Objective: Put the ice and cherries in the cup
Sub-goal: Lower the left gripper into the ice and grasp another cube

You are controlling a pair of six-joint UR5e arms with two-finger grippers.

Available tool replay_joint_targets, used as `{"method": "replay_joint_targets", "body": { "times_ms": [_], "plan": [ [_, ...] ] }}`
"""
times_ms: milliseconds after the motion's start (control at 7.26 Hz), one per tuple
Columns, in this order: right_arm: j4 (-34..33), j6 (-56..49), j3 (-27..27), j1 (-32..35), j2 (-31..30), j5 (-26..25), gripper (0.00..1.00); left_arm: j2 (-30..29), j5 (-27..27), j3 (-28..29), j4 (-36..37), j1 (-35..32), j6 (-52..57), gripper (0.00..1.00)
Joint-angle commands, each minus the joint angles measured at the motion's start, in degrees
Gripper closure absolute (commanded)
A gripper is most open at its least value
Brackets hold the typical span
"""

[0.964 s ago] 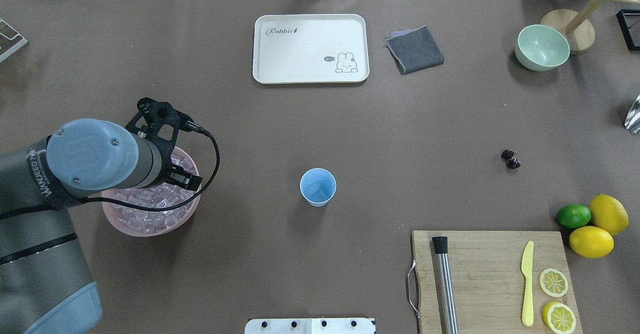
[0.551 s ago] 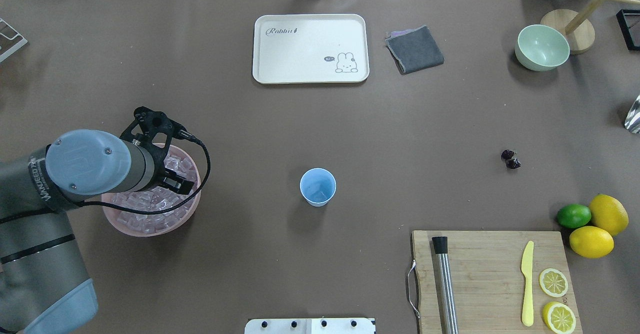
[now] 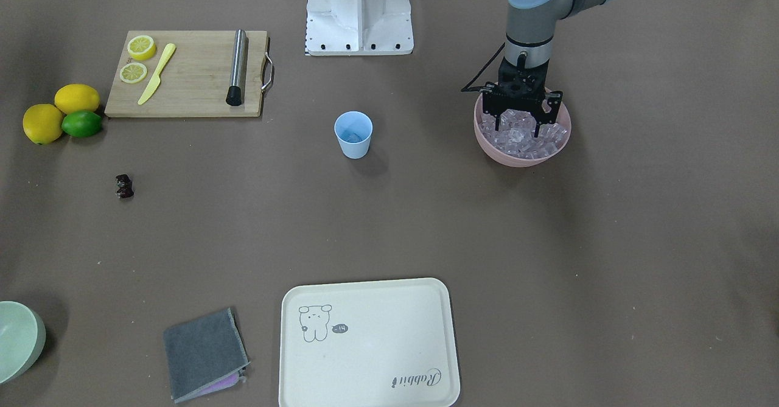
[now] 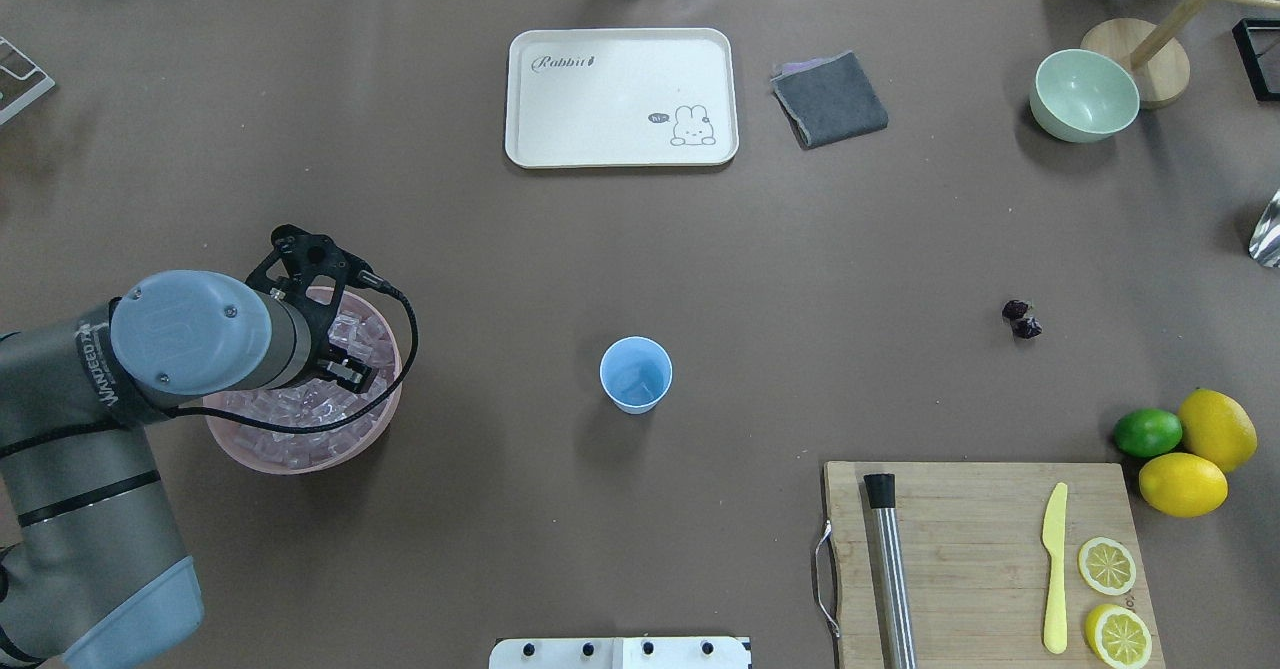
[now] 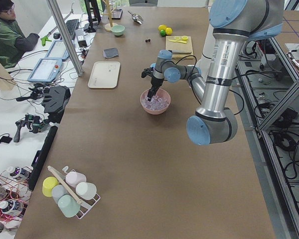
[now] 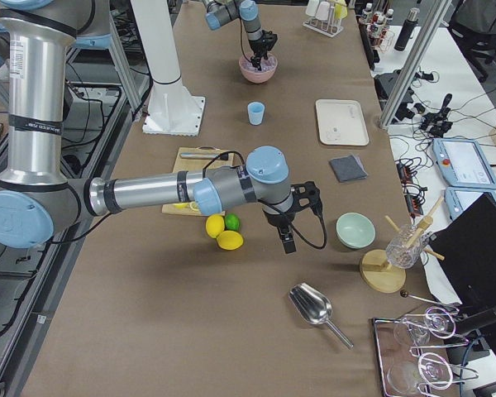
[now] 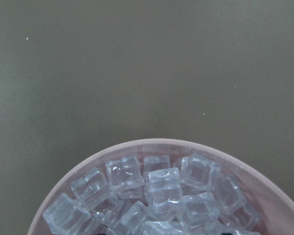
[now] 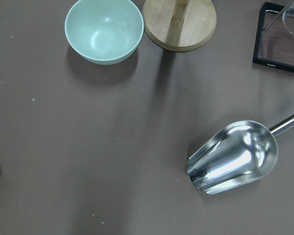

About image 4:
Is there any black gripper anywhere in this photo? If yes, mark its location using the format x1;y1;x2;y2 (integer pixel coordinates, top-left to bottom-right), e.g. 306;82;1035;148
246;224;387;395

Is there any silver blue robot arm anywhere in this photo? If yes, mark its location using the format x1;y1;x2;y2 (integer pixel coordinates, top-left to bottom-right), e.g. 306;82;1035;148
1;224;404;668

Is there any clear ice cube pile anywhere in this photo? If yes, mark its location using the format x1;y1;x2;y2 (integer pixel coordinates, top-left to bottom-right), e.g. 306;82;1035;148
215;299;396;462

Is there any light blue cup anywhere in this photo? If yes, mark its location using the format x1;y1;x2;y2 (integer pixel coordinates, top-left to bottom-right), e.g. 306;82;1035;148
599;336;673;414

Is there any wooden cup tree stand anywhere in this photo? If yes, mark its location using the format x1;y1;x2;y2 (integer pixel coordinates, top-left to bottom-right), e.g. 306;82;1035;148
1080;0;1277;110

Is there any metal ice scoop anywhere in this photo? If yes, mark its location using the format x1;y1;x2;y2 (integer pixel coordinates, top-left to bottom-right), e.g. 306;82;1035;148
1245;191;1280;269

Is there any pink bowl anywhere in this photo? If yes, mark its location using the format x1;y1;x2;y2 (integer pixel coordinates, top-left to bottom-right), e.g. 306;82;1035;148
204;287;403;475

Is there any cream rabbit tray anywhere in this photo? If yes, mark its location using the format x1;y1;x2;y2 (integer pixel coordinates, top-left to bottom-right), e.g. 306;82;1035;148
504;27;739;169

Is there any grey folded cloth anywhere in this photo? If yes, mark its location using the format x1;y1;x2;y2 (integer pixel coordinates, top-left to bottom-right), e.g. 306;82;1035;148
771;50;890;148

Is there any steel muddler black tip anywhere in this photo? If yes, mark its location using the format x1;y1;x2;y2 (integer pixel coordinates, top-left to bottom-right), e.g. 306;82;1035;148
863;473;918;668

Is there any wooden cutting board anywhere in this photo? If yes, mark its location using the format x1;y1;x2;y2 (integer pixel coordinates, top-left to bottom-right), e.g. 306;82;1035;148
823;460;1142;668

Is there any yellow plastic knife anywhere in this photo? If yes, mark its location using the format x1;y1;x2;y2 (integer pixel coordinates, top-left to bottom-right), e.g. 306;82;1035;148
1041;482;1069;655

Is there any mint green bowl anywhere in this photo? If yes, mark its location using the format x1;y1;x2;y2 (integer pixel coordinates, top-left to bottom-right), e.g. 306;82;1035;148
1029;49;1140;142

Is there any lemon half slice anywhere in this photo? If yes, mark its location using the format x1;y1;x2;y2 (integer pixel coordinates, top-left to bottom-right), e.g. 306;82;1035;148
1076;536;1138;597
1083;604;1155;668

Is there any green lime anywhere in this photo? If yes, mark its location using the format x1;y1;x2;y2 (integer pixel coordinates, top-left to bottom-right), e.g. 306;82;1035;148
1112;408;1184;459

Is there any black framed mirror tray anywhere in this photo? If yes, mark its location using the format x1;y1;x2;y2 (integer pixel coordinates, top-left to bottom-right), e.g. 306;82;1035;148
1231;18;1279;101

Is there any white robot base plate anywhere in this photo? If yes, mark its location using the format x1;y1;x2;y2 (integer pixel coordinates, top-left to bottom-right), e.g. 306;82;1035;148
488;636;753;668

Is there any white wire cup rack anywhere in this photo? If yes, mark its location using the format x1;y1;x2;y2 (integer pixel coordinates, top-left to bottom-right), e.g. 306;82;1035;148
0;37;56;125

